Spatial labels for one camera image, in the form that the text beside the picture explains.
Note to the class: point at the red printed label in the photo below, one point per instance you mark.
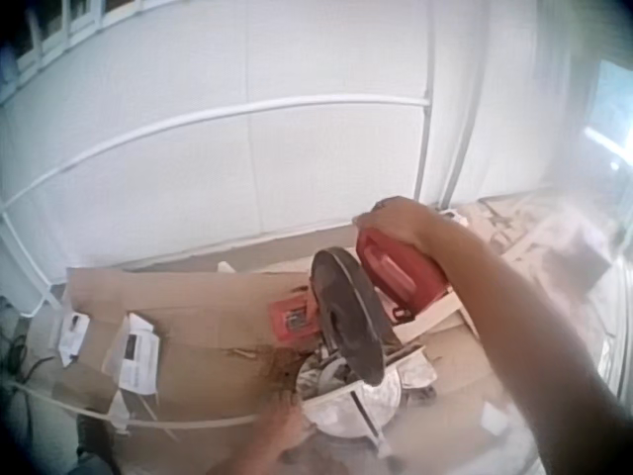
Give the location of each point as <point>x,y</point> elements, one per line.
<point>292,324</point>

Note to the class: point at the white framed window row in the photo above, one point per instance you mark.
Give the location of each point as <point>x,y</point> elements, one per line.
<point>59,34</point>

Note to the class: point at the heap of white debris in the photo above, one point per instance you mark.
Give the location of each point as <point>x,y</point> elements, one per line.
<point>544,237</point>

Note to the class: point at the bright window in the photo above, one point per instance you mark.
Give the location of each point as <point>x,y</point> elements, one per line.
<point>610,133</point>

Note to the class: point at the brown cardboard sheet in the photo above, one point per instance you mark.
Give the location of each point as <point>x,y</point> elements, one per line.
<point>207,316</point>

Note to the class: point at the person's right hand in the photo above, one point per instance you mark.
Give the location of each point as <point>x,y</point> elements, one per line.
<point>405,222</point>

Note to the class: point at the long white trim strip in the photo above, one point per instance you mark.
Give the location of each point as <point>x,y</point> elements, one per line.
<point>148,423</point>

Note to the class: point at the person's left fingers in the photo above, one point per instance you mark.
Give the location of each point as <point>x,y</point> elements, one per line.
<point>289,410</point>

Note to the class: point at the red miter saw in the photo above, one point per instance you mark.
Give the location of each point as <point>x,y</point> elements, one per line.
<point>356,312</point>

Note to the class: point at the person's left hand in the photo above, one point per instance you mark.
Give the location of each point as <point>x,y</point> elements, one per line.
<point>282,430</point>

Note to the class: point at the white pipe rail frame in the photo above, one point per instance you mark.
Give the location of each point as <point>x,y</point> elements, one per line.
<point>198,121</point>

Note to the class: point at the small white paper sheet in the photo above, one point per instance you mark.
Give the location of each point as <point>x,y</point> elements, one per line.
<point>74,336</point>

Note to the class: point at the white wooden board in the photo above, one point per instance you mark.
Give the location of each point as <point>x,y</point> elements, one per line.
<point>440,316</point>

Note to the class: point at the person's right fingers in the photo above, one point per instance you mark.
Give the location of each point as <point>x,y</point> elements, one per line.
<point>372,217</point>

